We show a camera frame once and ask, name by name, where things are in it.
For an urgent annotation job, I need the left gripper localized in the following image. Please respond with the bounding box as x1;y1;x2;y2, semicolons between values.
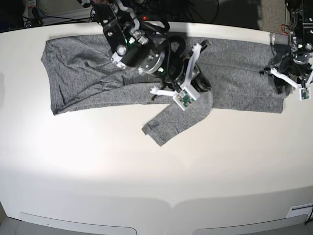
259;55;313;89

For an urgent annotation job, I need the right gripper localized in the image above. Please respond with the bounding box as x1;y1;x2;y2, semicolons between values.
150;36;211;100

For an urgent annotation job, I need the grey long-sleeve T-shirt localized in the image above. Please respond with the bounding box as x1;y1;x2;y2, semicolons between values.
41;35;290;145

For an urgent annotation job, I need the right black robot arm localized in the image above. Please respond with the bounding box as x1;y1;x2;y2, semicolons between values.
90;0;211;106

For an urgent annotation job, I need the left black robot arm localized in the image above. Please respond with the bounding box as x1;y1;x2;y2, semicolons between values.
260;0;313;94

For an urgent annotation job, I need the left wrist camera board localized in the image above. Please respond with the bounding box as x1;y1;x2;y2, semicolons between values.
297;87;312;101

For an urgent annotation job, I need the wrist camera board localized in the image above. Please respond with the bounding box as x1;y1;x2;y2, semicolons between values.
173;86;201;111
297;87;312;101

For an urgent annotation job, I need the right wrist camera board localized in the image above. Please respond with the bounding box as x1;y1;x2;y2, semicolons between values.
173;86;201;111

